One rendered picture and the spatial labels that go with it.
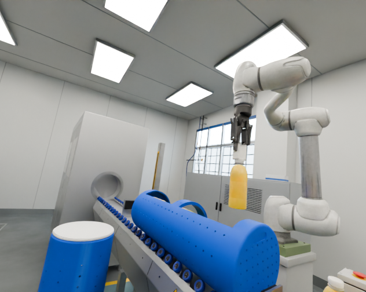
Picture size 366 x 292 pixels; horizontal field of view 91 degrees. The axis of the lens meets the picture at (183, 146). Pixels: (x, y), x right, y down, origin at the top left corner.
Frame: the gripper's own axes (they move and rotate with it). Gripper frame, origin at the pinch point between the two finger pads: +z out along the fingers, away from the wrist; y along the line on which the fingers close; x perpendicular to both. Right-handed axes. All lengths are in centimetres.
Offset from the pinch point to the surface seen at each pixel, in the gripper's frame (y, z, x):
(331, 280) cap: -16, 40, 27
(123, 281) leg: 6, 93, -87
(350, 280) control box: -25, 40, 30
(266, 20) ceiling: -116, -191, -63
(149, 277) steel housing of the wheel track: 13, 65, -38
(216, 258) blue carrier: 13.2, 38.5, 3.9
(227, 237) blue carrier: 10.4, 31.8, 5.5
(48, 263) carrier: 56, 58, -52
